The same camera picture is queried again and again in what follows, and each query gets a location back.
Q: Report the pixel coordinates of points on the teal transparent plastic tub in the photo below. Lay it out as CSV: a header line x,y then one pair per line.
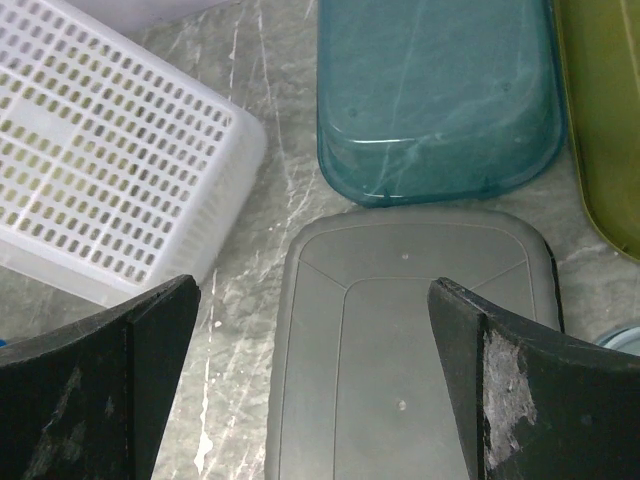
x,y
429,101

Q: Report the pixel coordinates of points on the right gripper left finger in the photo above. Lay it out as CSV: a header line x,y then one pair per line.
x,y
91,400

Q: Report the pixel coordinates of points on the white perforated basket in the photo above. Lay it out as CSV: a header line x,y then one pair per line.
x,y
118,171

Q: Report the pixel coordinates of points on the light blue perforated basket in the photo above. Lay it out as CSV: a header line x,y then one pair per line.
x,y
625,339

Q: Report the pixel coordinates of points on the olive green plastic basket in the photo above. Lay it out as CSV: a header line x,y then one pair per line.
x,y
599,51

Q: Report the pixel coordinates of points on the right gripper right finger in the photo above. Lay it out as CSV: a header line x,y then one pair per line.
x,y
530,402

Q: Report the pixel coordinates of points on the grey plastic tub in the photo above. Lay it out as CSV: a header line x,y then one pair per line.
x,y
357,389

